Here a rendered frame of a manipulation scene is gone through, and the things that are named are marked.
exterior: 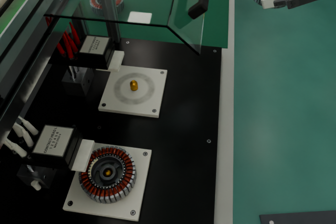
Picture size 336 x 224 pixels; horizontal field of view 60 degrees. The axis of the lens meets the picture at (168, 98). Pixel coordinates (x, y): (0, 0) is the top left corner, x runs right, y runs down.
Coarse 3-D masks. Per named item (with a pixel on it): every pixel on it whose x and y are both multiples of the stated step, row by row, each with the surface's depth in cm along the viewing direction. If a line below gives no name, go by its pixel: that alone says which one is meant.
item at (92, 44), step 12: (96, 36) 66; (84, 48) 64; (96, 48) 64; (108, 48) 65; (60, 60) 65; (72, 60) 65; (84, 60) 64; (96, 60) 64; (108, 60) 65; (120, 60) 67; (72, 72) 70
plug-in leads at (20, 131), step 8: (24, 120) 50; (16, 128) 51; (32, 128) 52; (24, 136) 49; (8, 144) 50; (16, 144) 48; (32, 144) 51; (0, 152) 51; (16, 152) 49; (24, 152) 50
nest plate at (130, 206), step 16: (96, 144) 65; (144, 160) 63; (96, 176) 61; (144, 176) 61; (80, 192) 59; (128, 192) 59; (64, 208) 57; (80, 208) 57; (96, 208) 57; (112, 208) 57; (128, 208) 57
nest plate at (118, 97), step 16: (112, 80) 76; (128, 80) 76; (144, 80) 76; (160, 80) 76; (112, 96) 73; (128, 96) 73; (144, 96) 73; (160, 96) 73; (112, 112) 72; (128, 112) 71; (144, 112) 70
